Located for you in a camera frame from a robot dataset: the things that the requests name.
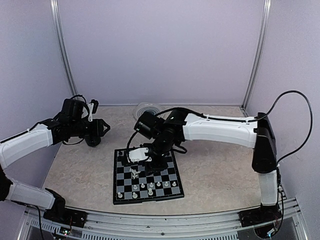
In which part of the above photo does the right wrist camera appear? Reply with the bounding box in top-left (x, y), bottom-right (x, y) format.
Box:
top-left (127, 147), bottom-right (152, 163)

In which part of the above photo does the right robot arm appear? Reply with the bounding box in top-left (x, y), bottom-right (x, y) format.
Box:
top-left (126, 107), bottom-right (279, 222)

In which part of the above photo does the front aluminium rail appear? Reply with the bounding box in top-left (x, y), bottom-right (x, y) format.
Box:
top-left (17, 197), bottom-right (308, 240)

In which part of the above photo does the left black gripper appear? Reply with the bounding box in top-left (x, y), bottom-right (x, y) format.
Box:
top-left (69, 118), bottom-right (110, 137)

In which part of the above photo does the white bishop piece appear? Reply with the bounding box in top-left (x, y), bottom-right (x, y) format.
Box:
top-left (129, 168), bottom-right (141, 180)

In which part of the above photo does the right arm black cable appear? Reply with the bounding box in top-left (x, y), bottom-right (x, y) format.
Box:
top-left (247, 90), bottom-right (313, 163)

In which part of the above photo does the black plastic cup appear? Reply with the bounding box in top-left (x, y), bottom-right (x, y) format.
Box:
top-left (84, 136), bottom-right (101, 148)

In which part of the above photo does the left aluminium frame post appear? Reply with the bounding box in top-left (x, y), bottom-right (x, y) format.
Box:
top-left (50, 0), bottom-right (78, 96)

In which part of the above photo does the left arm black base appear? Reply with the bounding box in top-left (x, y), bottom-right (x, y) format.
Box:
top-left (43, 188), bottom-right (88, 228)

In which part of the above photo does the aluminium frame post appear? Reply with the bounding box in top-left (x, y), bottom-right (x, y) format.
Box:
top-left (240, 0), bottom-right (272, 115)
top-left (50, 0), bottom-right (78, 96)

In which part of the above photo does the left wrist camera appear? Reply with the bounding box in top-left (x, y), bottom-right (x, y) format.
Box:
top-left (87, 99), bottom-right (99, 122)

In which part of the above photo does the black white chess board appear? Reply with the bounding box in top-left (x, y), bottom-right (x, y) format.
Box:
top-left (113, 148), bottom-right (185, 205)

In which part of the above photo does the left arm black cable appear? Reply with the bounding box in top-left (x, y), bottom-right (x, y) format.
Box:
top-left (69, 94), bottom-right (88, 106)

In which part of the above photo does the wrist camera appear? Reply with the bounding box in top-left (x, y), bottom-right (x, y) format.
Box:
top-left (87, 99), bottom-right (99, 122)
top-left (127, 147), bottom-right (152, 163)

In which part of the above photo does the right aluminium frame post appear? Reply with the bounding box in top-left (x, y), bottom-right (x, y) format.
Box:
top-left (240, 0), bottom-right (272, 115)

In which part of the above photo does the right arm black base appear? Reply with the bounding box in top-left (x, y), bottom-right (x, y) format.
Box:
top-left (238, 203), bottom-right (283, 228)

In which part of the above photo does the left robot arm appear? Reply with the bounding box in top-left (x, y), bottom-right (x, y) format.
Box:
top-left (0, 95), bottom-right (111, 223)

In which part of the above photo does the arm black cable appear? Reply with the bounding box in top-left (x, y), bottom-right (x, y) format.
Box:
top-left (247, 90), bottom-right (313, 163)
top-left (69, 94), bottom-right (88, 106)

